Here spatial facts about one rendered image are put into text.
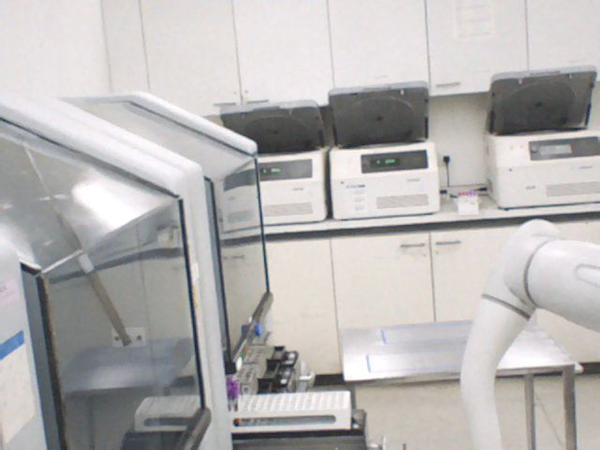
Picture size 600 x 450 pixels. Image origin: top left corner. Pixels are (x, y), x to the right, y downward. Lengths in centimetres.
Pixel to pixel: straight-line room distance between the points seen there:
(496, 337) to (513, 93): 291
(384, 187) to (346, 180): 20
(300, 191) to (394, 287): 70
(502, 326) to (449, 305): 265
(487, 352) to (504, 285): 13
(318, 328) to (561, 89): 179
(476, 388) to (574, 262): 31
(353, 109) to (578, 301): 302
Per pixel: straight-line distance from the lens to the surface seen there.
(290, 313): 420
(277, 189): 407
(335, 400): 186
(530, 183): 410
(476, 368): 152
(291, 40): 433
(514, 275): 150
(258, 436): 185
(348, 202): 405
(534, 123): 458
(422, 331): 245
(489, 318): 152
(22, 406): 87
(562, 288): 141
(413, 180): 404
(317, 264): 412
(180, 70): 443
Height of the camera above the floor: 156
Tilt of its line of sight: 9 degrees down
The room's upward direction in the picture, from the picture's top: 5 degrees counter-clockwise
